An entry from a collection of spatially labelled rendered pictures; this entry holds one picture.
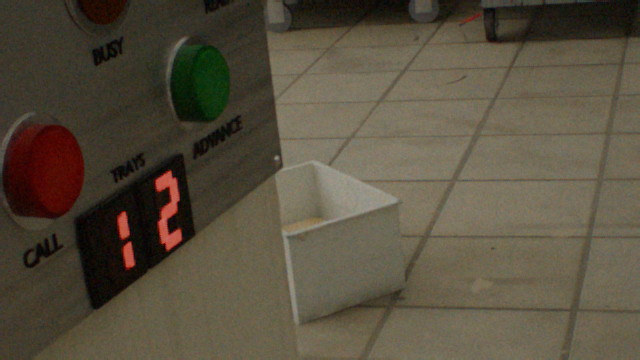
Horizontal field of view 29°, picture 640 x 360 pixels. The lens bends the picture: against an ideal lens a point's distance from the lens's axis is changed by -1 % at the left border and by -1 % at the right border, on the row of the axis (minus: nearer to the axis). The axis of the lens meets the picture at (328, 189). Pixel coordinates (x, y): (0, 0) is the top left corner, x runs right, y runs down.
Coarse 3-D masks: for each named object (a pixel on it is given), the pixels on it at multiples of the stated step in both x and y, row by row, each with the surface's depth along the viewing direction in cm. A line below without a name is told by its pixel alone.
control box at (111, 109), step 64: (0, 0) 37; (64, 0) 40; (128, 0) 43; (192, 0) 48; (256, 0) 52; (0, 64) 38; (64, 64) 41; (128, 64) 44; (256, 64) 53; (0, 128) 38; (128, 128) 44; (192, 128) 48; (256, 128) 53; (0, 192) 38; (128, 192) 44; (192, 192) 48; (0, 256) 38; (64, 256) 41; (0, 320) 38; (64, 320) 41
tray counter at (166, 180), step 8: (168, 176) 46; (160, 184) 46; (168, 184) 46; (176, 184) 47; (160, 192) 46; (176, 192) 47; (160, 200) 46; (176, 200) 47; (160, 208) 46; (168, 208) 46; (176, 208) 47; (168, 216) 46; (176, 216) 47; (160, 224) 46; (176, 224) 47; (160, 232) 46; (176, 232) 47; (168, 240) 46; (176, 240) 47; (168, 248) 46
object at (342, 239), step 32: (288, 192) 227; (320, 192) 229; (352, 192) 218; (384, 192) 209; (288, 224) 228; (320, 224) 198; (352, 224) 201; (384, 224) 204; (288, 256) 197; (320, 256) 200; (352, 256) 203; (384, 256) 206; (320, 288) 201; (352, 288) 204; (384, 288) 208
